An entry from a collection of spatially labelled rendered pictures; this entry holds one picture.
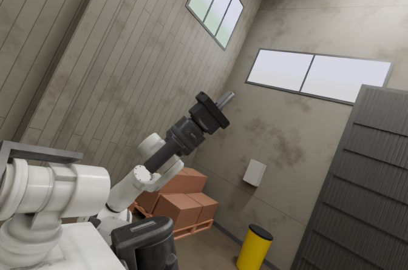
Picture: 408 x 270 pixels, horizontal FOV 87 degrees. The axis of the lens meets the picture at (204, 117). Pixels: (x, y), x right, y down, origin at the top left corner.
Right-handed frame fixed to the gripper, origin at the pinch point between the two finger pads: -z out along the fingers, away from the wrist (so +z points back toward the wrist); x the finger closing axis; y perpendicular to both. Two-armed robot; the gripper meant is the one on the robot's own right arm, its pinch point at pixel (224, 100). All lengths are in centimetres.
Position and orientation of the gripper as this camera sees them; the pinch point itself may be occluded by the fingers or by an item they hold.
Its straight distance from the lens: 60.2
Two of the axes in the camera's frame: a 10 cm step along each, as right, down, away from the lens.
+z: -7.3, 6.7, -0.9
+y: -3.0, -2.0, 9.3
